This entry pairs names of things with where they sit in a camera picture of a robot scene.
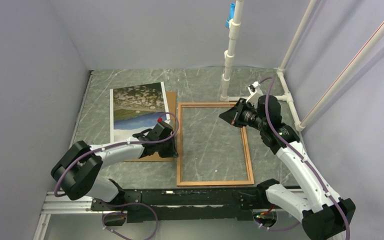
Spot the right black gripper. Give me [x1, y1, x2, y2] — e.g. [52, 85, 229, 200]
[219, 97, 267, 131]

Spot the wooden picture frame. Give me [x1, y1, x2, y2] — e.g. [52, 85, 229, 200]
[176, 102, 255, 187]

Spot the landscape photo print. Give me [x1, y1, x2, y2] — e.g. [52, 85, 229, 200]
[109, 82, 172, 143]

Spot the brown backing board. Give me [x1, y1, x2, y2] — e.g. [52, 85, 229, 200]
[128, 91, 177, 162]

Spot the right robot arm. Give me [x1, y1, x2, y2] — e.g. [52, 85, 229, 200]
[219, 95, 356, 240]

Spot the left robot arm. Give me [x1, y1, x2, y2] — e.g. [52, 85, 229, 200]
[50, 121, 178, 210]

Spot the blue clip on pipe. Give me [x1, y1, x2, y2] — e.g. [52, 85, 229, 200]
[225, 3, 236, 29]

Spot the white pvc pipe stand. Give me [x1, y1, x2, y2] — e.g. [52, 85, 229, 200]
[219, 0, 384, 132]

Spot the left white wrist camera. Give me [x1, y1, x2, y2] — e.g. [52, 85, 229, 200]
[157, 117, 173, 131]

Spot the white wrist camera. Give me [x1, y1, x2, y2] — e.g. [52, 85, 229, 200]
[246, 81, 264, 105]
[157, 117, 173, 131]

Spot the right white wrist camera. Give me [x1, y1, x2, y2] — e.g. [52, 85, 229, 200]
[246, 81, 264, 105]

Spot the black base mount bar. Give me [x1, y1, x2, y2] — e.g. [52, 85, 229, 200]
[91, 186, 274, 223]

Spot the aluminium rail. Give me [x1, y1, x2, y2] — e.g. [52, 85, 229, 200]
[33, 191, 93, 240]

